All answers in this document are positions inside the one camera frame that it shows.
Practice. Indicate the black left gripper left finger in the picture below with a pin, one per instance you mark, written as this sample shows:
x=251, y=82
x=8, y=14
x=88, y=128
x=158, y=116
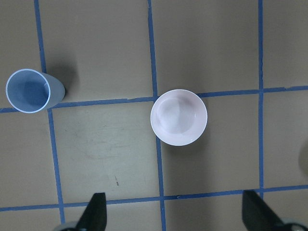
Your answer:
x=94, y=218

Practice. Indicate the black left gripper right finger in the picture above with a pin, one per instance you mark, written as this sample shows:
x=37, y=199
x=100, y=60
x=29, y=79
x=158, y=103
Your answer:
x=257, y=215

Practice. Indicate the blue cup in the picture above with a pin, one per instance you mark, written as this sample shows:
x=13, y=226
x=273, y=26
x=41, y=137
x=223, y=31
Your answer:
x=30, y=91

